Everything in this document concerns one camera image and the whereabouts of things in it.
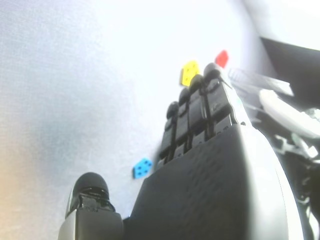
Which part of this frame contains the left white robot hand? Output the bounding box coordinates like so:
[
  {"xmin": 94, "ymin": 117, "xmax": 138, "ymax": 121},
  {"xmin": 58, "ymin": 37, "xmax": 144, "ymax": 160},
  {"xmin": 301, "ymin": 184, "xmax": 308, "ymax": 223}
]
[{"xmin": 57, "ymin": 62, "xmax": 305, "ymax": 240}]

